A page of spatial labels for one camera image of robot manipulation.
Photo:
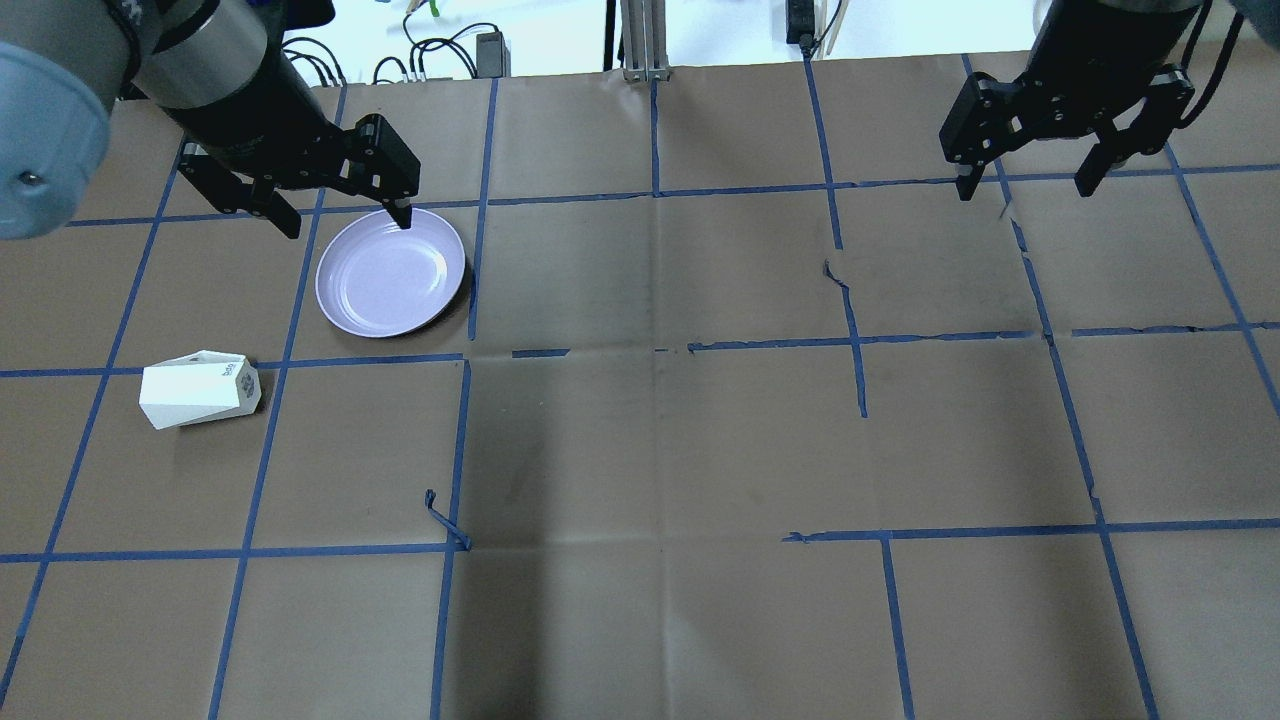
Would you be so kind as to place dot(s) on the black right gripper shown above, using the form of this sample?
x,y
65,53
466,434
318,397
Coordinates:
x,y
1092,62

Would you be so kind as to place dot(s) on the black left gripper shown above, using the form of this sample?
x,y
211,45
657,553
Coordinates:
x,y
262,117

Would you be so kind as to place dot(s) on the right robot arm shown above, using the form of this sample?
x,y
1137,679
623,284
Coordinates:
x,y
1261,15

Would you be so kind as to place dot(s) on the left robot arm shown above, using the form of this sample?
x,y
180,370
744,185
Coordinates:
x,y
65,63

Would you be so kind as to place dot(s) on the lavender plate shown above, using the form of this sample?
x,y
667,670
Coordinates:
x,y
378,280

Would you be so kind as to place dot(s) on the white faceted cup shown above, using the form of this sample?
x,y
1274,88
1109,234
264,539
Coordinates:
x,y
204,386

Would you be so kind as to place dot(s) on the black power adapter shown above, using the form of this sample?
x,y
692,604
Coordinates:
x,y
491,58

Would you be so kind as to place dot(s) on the black plug with cables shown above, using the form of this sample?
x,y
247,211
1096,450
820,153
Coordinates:
x,y
812,35

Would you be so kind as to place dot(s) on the aluminium frame post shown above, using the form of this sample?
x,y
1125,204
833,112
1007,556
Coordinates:
x,y
643,30

